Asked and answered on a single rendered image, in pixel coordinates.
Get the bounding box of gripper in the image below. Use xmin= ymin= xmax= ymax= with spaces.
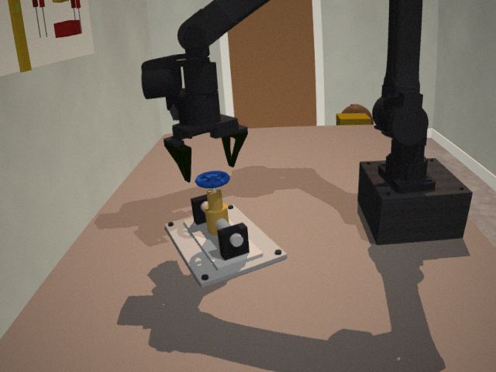
xmin=164 ymin=90 xmax=248 ymax=183

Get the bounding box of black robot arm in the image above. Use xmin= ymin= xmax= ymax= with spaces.
xmin=141 ymin=0 xmax=436 ymax=194

